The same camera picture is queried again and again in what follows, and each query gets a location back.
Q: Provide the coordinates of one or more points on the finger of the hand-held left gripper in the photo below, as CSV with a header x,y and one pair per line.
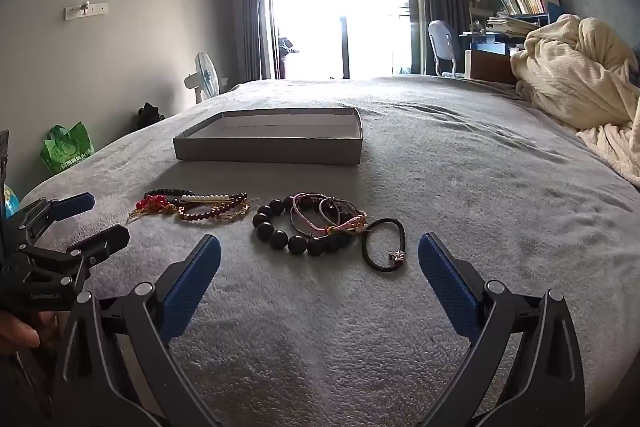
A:
x,y
107,239
75,204

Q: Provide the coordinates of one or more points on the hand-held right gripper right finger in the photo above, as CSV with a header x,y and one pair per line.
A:
x,y
445,282

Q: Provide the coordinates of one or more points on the small silver bangle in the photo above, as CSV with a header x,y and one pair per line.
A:
x,y
322,209

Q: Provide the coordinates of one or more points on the black bag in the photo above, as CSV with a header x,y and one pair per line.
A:
x,y
149,117

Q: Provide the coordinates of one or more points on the pile of papers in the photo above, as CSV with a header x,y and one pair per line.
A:
x,y
510,25

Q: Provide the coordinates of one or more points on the person's left hand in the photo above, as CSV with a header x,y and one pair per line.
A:
x,y
20,332

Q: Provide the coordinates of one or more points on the pearl hair clip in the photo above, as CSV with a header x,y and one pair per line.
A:
x,y
205,197

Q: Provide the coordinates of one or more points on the small globe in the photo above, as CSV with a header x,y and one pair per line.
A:
x,y
10,200

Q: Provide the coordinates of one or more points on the blue desk chair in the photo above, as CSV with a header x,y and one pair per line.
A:
x,y
442,39

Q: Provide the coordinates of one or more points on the shallow grey cardboard box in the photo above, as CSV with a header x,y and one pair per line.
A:
x,y
270,147

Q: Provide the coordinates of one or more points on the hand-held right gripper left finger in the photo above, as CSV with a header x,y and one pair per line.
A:
x,y
195,287

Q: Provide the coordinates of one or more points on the blue desk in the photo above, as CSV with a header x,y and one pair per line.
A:
x,y
492,39

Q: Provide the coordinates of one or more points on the white standing fan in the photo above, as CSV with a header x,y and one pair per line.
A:
x,y
206,74

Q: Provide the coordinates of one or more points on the brown cabinet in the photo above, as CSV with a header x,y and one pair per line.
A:
x,y
492,67

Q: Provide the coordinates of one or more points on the cream blanket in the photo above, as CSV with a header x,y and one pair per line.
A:
x,y
575,72

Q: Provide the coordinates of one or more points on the red and gold tassel charm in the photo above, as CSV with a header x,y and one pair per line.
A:
x,y
150,205

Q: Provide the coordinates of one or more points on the white wall hook rack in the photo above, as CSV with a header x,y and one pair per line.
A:
x,y
86,10

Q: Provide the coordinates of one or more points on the glass balcony door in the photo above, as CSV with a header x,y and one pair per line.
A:
x,y
340,2

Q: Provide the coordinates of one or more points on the green shopping bag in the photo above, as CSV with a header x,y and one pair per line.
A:
x,y
67,149

